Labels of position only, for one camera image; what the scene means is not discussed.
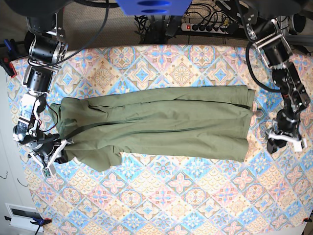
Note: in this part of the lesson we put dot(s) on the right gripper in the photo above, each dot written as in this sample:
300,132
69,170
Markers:
48,149

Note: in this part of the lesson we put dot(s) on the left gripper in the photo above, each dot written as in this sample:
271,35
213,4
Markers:
284,129

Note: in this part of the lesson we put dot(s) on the green t-shirt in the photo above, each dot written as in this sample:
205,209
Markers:
207,122

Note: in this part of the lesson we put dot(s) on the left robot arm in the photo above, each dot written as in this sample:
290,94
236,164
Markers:
264,33

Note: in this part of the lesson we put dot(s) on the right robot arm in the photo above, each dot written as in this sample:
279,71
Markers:
46,49

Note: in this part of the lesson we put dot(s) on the patterned tablecloth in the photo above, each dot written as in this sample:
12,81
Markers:
167,195

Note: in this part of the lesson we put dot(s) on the red clamp bottom right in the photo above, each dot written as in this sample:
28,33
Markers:
307,220

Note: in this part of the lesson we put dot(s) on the red black clamp left top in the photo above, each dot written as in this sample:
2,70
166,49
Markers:
8,67

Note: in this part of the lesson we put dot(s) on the blue clamp top left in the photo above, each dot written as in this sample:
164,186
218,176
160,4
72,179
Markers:
10,45

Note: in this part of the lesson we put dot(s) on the white power strip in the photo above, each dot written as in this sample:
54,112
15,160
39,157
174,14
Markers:
189,27

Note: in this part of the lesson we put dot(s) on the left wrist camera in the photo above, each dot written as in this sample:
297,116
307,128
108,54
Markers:
300,145

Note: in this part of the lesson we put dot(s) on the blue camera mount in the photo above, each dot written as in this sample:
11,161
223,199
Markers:
154,7

